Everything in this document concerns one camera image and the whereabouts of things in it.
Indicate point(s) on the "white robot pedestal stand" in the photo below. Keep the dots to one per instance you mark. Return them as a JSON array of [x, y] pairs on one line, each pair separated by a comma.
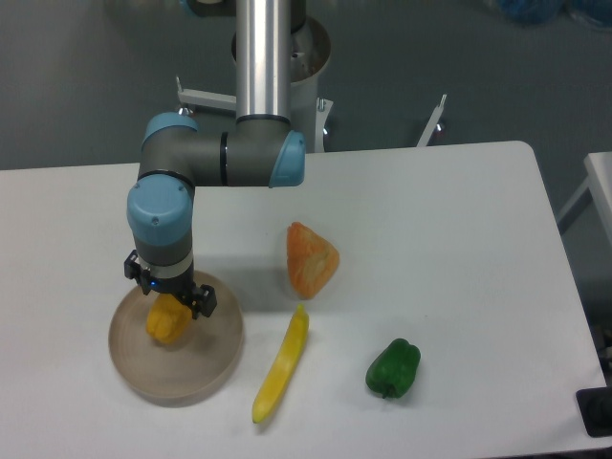
[[311, 49]]

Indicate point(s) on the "black device at table edge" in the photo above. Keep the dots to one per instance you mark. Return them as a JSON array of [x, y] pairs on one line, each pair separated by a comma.
[[595, 410]]

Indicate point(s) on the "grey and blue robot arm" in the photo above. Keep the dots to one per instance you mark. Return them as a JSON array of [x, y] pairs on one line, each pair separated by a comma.
[[263, 150]]

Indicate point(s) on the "orange pepper slice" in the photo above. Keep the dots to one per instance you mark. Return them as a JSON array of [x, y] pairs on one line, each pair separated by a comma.
[[311, 260]]

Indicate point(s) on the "beige round plate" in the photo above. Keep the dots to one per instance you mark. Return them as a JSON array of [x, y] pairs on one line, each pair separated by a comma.
[[191, 368]]

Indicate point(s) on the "yellow banana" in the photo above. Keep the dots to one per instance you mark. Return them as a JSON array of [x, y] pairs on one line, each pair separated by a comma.
[[274, 386]]

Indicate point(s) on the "white side table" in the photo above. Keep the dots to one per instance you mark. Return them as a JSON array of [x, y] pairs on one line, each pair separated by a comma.
[[594, 189]]

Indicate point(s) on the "yellow bell pepper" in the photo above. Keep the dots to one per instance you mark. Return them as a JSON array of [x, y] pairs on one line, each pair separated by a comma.
[[167, 319]]

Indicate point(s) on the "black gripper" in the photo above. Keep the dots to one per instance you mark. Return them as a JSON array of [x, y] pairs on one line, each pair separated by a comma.
[[177, 280]]

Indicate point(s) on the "blue object in background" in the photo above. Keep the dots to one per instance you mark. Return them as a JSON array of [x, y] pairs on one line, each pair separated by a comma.
[[590, 13]]

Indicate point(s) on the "green bell pepper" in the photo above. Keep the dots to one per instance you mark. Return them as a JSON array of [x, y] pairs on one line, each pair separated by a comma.
[[394, 370]]

